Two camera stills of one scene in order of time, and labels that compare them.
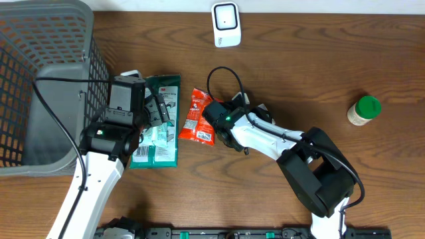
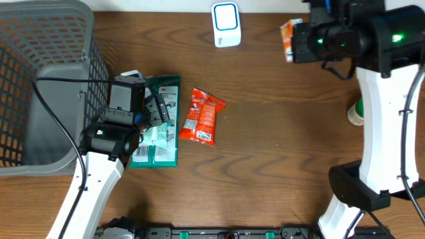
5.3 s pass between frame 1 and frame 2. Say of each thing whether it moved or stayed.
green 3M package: stayed
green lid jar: stayed
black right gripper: moved
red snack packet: stayed
